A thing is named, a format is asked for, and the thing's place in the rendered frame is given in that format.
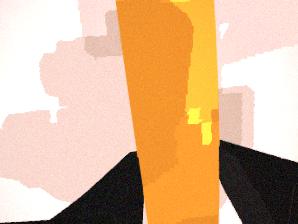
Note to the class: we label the orange bar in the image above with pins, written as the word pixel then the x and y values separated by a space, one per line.
pixel 170 54

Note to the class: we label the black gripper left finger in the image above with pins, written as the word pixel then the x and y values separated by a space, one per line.
pixel 116 198

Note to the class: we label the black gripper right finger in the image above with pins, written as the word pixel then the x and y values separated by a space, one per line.
pixel 262 188

